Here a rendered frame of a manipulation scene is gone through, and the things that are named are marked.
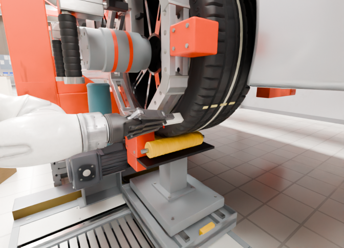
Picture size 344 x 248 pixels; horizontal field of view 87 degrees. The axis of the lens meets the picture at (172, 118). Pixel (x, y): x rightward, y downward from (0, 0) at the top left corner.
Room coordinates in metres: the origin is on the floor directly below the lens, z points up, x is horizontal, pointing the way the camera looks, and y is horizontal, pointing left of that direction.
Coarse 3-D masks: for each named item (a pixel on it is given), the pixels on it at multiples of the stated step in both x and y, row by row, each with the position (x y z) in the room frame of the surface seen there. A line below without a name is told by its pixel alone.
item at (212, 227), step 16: (128, 192) 0.89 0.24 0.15; (144, 208) 0.76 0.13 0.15; (224, 208) 0.76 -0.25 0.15; (144, 224) 0.68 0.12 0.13; (160, 224) 0.66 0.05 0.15; (192, 224) 0.66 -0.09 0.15; (208, 224) 0.63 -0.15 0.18; (224, 224) 0.66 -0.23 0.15; (160, 240) 0.57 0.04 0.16; (176, 240) 0.57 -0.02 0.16; (192, 240) 0.56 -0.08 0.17; (208, 240) 0.61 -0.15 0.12
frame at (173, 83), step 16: (160, 0) 0.50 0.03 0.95; (176, 0) 0.49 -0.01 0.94; (112, 16) 0.84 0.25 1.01; (176, 16) 0.53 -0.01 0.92; (176, 64) 0.52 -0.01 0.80; (112, 80) 0.88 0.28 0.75; (176, 80) 0.49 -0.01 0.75; (128, 96) 0.85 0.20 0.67; (160, 96) 0.52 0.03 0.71; (176, 96) 0.53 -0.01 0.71; (128, 112) 0.75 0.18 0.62
